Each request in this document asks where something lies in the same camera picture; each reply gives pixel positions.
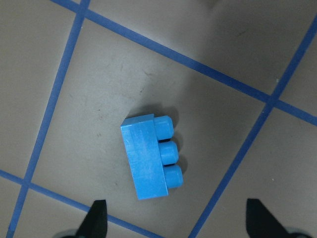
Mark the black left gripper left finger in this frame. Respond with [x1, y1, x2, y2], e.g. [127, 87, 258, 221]
[74, 200, 107, 238]

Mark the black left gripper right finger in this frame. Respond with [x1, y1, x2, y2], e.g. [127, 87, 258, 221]
[246, 198, 290, 238]

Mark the blue toy block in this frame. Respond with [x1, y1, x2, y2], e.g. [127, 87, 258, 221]
[120, 114, 183, 200]

